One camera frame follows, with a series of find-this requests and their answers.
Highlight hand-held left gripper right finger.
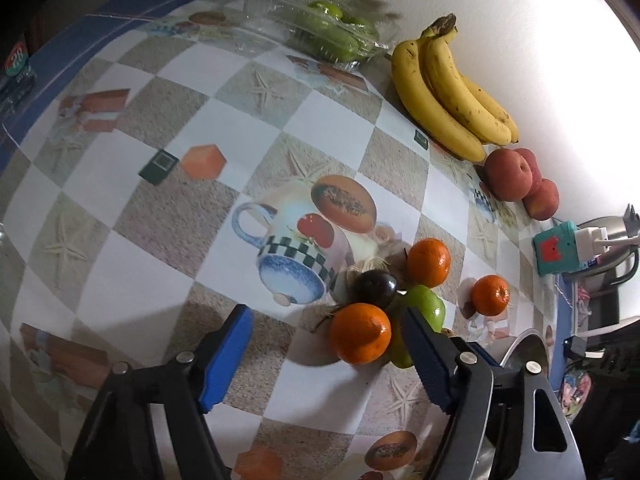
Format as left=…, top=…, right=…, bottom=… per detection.
left=401, top=306, right=586, bottom=480

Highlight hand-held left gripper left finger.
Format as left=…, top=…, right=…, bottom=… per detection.
left=65, top=304, right=253, bottom=480

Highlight orange mandarin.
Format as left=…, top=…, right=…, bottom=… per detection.
left=471, top=275, right=511, bottom=317
left=406, top=238, right=452, bottom=288
left=329, top=303, right=392, bottom=365

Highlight dark purple plum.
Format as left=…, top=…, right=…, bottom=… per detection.
left=352, top=270, right=399, bottom=309

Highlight steel bowl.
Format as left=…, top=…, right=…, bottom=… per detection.
left=470, top=327, right=551, bottom=480

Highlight packed green fruits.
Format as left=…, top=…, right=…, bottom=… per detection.
left=292, top=1, right=381, bottom=61

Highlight black power adapter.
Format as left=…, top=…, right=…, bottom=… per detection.
left=564, top=335, right=588, bottom=361

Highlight pink printed bag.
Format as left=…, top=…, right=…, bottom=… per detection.
left=560, top=367, right=593, bottom=421

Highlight teal power strip box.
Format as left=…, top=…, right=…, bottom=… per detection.
left=531, top=221, right=583, bottom=276

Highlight red peach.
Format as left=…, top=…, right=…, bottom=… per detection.
left=515, top=148, right=543, bottom=196
left=482, top=148, right=535, bottom=202
left=522, top=178, right=560, bottom=221

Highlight steel kettle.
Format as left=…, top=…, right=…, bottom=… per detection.
left=575, top=204, right=640, bottom=291

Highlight bunch of yellow bananas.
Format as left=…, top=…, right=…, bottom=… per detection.
left=391, top=14, right=520, bottom=163

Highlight clear plastic clamshell box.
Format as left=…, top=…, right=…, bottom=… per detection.
left=235, top=0, right=396, bottom=66

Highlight glass mug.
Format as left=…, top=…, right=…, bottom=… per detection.
left=0, top=35, right=38, bottom=106

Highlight white charging cable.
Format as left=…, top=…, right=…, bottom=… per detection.
left=602, top=232, right=640, bottom=253

